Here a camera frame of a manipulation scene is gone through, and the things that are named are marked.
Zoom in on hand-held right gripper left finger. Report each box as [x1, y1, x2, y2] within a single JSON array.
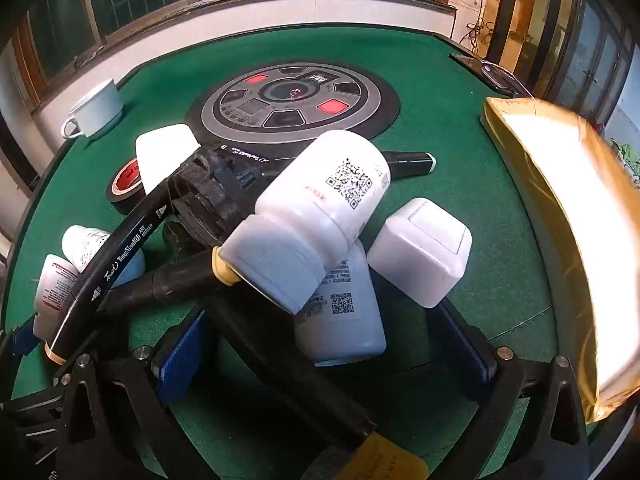
[[50, 305, 226, 480]]

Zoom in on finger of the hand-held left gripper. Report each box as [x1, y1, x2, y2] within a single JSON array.
[[0, 315, 63, 466]]

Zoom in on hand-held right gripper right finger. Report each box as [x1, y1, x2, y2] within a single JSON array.
[[430, 300, 591, 480]]

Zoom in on small white bottle red print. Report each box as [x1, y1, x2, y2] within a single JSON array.
[[32, 254, 81, 343]]

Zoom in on black marker yellow cap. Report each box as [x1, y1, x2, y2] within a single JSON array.
[[97, 247, 246, 317]]

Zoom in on black marker pale yellow end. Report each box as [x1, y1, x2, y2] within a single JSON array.
[[202, 295, 431, 480]]

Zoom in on black marker beige cap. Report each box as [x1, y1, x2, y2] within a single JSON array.
[[44, 182, 173, 366]]

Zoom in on large white plastic bottle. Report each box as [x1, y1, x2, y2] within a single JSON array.
[[218, 130, 392, 316], [292, 240, 388, 367]]

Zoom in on black plastic gear part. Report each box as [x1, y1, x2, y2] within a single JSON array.
[[167, 146, 273, 256]]

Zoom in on gold cardboard box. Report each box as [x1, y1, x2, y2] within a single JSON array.
[[480, 97, 640, 423]]

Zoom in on black marker grey cap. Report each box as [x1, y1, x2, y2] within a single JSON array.
[[215, 144, 437, 177]]

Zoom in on black tape roll red core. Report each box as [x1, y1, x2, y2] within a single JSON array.
[[106, 157, 148, 216]]

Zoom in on white plastic box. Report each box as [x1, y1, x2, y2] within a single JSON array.
[[135, 123, 202, 196]]

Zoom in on white ceramic mug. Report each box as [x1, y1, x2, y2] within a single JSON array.
[[60, 78, 125, 141]]

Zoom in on round grey table control panel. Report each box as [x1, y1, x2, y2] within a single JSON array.
[[185, 63, 401, 158]]

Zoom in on black tablet on table edge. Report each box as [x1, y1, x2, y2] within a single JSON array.
[[450, 52, 531, 98]]

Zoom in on glass door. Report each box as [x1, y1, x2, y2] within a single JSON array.
[[490, 0, 640, 126]]

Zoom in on hanging cables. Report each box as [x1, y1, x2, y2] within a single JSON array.
[[465, 0, 493, 56]]

